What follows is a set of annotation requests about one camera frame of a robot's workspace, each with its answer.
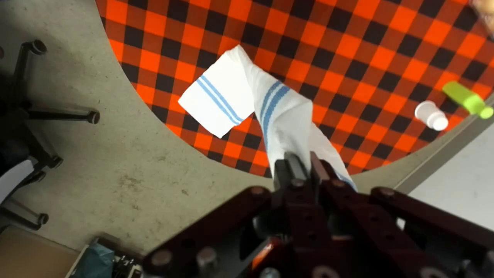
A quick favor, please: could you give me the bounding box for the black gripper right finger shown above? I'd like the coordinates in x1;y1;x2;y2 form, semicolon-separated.
307;158;494;278

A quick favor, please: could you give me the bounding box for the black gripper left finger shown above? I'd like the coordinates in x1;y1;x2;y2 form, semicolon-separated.
140;153;310;278

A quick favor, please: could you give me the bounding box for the white towel with blue stripes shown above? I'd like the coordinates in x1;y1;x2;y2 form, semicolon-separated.
176;43;360;192

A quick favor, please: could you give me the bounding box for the small white bottle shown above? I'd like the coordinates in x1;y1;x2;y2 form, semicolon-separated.
414;99;451;133

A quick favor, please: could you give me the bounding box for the red black checked tablecloth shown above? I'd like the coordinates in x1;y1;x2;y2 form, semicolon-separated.
94;0;494;179

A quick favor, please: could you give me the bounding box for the green plastic bottle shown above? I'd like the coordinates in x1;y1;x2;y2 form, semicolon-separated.
441;81;494;121

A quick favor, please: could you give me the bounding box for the teal black device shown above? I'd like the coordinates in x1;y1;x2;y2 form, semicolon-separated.
65;237;147;278

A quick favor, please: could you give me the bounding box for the black office chair base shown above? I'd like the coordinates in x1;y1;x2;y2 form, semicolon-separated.
0;37;102;233

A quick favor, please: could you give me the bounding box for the large flat cardboard box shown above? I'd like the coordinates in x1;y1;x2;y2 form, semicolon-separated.
0;226;79;278

